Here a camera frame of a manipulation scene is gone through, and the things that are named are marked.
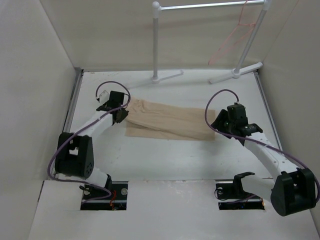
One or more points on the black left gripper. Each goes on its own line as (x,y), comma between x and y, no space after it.
(123,115)

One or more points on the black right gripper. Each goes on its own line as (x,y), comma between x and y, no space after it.
(223,116)

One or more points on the beige trousers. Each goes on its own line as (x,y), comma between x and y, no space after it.
(160,121)

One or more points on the pink wire hanger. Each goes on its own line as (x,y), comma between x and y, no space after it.
(230,43)

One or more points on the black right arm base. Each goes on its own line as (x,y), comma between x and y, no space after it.
(231,195)

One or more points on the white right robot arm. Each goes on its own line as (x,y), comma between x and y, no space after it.
(293,189)

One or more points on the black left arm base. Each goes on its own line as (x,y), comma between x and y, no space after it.
(95,199)

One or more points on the white clothes rack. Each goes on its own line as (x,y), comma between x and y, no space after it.
(234,73)

